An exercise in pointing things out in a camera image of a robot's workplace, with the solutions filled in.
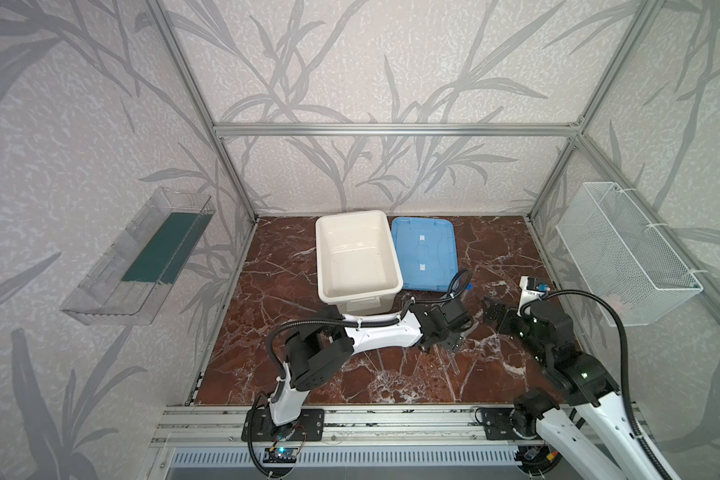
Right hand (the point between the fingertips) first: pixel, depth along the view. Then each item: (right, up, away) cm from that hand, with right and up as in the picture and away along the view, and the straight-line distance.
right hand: (498, 292), depth 76 cm
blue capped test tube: (-1, -2, +21) cm, 22 cm away
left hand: (-10, -12, +9) cm, 17 cm away
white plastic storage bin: (-38, +4, +30) cm, 49 cm away
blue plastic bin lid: (-13, +10, +33) cm, 37 cm away
